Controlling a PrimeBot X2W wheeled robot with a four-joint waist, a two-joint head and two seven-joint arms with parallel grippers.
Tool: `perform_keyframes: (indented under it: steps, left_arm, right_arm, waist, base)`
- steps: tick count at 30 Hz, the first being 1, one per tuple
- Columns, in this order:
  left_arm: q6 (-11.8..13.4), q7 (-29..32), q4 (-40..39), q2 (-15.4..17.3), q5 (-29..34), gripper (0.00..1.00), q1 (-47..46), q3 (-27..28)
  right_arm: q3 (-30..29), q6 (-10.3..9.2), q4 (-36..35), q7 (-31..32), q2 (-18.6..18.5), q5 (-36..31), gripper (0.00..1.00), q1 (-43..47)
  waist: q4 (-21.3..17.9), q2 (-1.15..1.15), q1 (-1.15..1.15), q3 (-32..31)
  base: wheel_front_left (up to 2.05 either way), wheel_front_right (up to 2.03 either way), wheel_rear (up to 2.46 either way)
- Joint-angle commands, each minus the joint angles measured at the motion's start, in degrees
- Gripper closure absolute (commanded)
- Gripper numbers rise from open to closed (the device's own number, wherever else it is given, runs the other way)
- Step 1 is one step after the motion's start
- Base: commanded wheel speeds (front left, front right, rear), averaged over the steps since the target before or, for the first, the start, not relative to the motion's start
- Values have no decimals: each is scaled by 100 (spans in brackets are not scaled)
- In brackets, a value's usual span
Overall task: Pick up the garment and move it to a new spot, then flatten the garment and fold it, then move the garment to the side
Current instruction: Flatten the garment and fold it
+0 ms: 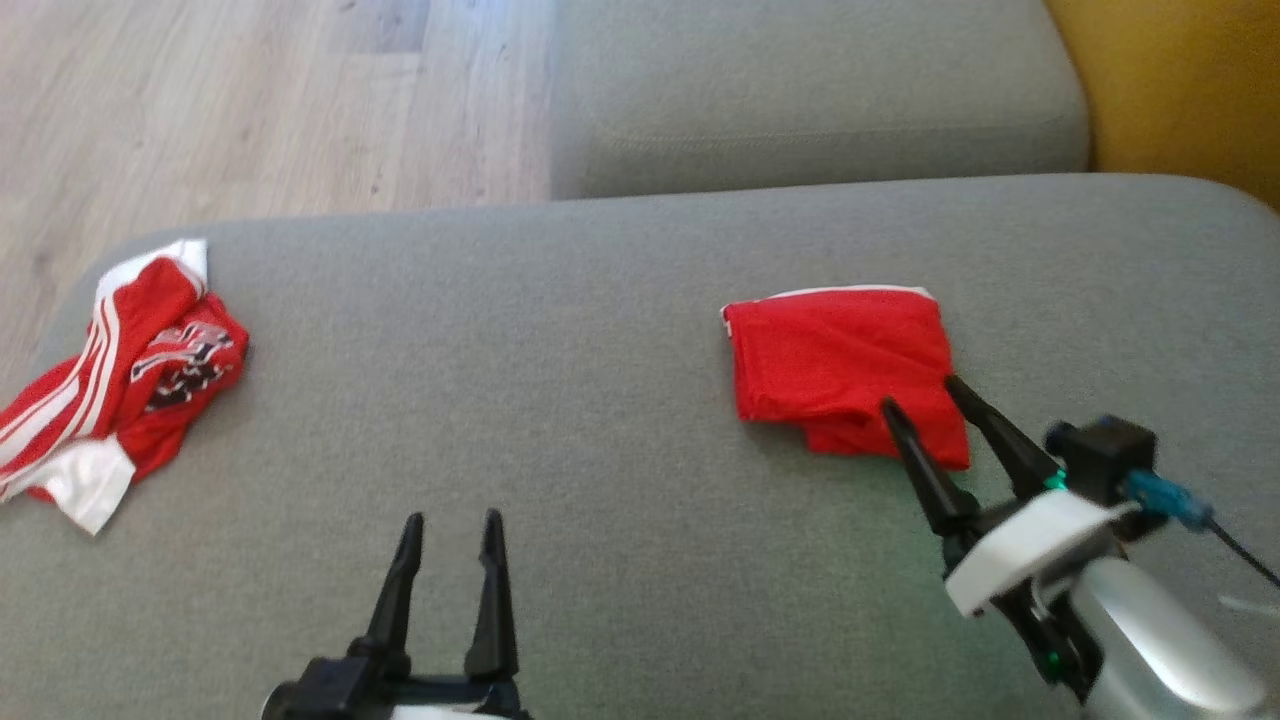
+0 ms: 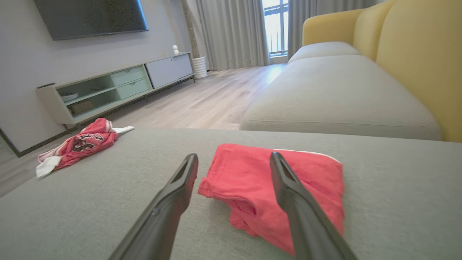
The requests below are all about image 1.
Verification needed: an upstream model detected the plain red garment white trim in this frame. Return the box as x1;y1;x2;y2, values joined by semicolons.
720;285;973;471

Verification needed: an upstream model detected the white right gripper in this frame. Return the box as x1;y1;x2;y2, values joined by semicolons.
881;374;1142;702

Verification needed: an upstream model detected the small grey sofa cushion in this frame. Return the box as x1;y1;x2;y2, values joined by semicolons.
550;0;1091;201

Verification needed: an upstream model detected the black cable with blue plug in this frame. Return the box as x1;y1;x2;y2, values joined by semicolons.
1123;470;1280;591

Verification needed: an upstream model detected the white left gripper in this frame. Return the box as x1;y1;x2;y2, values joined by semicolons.
263;509;532;720

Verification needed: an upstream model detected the large grey sofa seat cushion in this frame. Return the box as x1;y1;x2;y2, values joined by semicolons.
0;172;1280;720

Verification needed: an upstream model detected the red jersey with white sleeves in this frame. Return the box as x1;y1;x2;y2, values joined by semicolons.
0;238;251;536

